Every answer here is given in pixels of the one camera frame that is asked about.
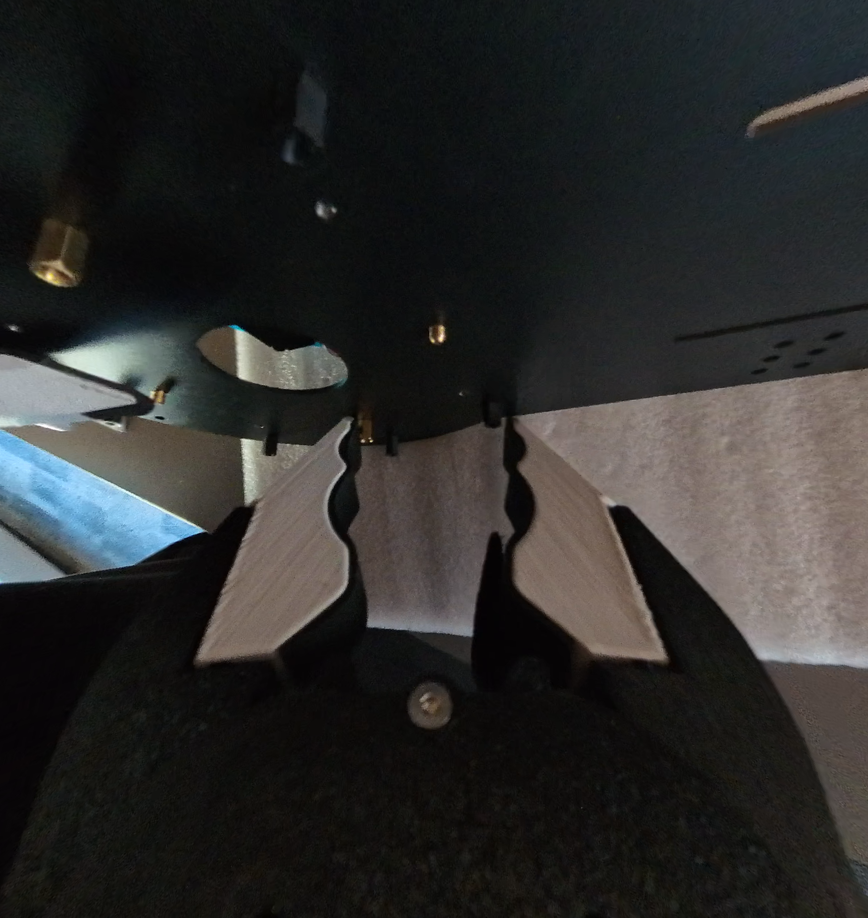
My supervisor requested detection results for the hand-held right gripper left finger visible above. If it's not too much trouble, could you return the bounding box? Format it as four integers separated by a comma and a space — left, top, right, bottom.
192, 416, 369, 681

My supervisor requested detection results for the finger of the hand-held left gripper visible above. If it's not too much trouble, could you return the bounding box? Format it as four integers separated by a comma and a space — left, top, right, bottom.
0, 351, 164, 435

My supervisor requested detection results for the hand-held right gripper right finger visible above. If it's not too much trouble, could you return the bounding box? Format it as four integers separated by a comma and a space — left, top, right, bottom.
471, 416, 672, 689

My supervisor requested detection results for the blue toy robot arm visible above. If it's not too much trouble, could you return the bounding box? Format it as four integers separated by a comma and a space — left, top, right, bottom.
0, 0, 868, 456

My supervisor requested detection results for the white foam sheet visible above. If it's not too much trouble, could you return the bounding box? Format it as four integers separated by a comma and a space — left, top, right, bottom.
240, 366, 868, 671

